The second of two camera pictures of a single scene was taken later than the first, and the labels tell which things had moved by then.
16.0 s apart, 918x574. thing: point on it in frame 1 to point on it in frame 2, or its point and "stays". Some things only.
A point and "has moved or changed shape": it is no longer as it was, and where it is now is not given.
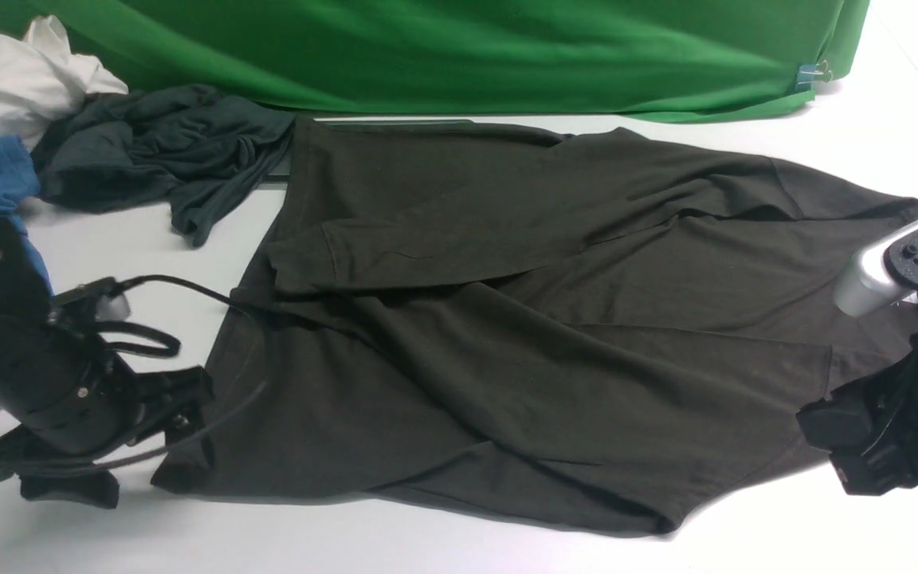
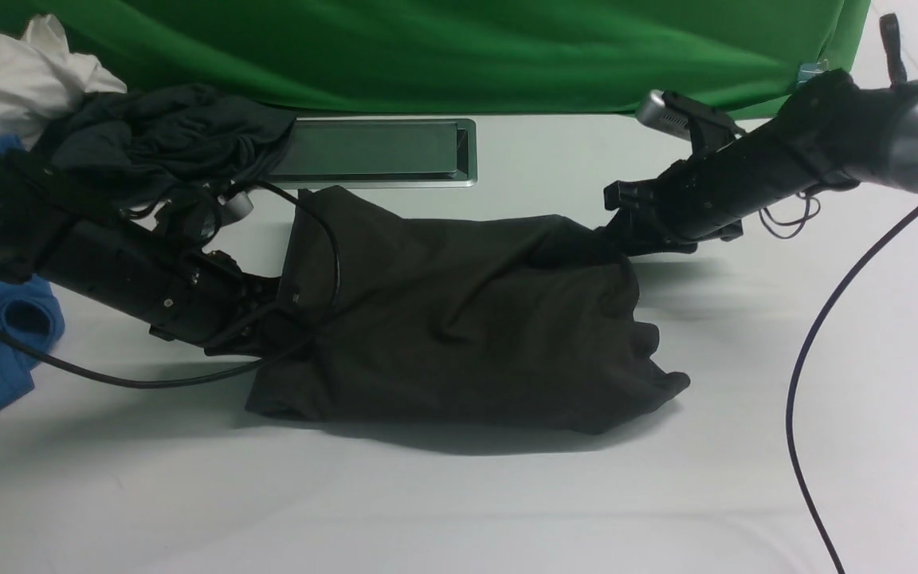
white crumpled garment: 28,87 stays
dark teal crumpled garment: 202,150 stays
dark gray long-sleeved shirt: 590,329 has moved or changed shape
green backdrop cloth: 653,60 stays
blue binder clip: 809,72 stays
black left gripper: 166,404 to 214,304
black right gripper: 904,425 to 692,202
